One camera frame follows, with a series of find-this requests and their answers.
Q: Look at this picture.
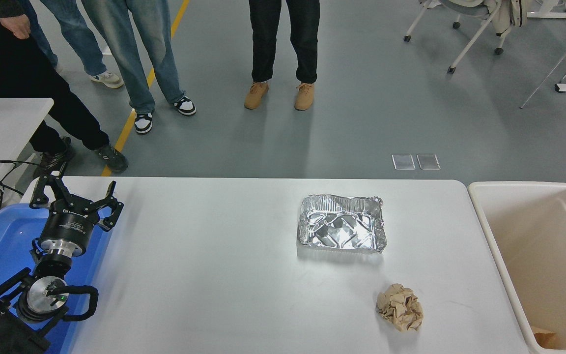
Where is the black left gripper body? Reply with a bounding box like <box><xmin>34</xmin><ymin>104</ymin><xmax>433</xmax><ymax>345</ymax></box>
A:
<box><xmin>36</xmin><ymin>198</ymin><xmax>101</xmax><ymax>251</ymax></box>

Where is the silver foil tray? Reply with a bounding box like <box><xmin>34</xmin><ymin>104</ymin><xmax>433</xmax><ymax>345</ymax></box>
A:
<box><xmin>298</xmin><ymin>194</ymin><xmax>388</xmax><ymax>254</ymax></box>

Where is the person's hand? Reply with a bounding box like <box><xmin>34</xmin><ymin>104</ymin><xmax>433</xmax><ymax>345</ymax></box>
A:
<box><xmin>0</xmin><ymin>15</ymin><xmax>31</xmax><ymax>40</ymax></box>

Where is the crumpled tan paper ball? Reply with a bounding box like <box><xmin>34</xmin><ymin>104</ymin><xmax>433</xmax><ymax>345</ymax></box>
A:
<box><xmin>376</xmin><ymin>283</ymin><xmax>424</xmax><ymax>332</ymax></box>

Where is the white chair with casters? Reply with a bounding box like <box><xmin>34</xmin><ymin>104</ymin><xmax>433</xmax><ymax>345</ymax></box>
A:
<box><xmin>403</xmin><ymin>0</ymin><xmax>529</xmax><ymax>74</ymax></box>

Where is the large pale bin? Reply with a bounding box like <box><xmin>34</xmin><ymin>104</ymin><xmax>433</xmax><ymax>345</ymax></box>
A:
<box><xmin>467</xmin><ymin>181</ymin><xmax>566</xmax><ymax>354</ymax></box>

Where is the pale cloth on chair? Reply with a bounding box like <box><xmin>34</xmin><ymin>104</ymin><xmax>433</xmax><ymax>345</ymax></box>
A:
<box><xmin>488</xmin><ymin>0</ymin><xmax>529</xmax><ymax>37</ymax></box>

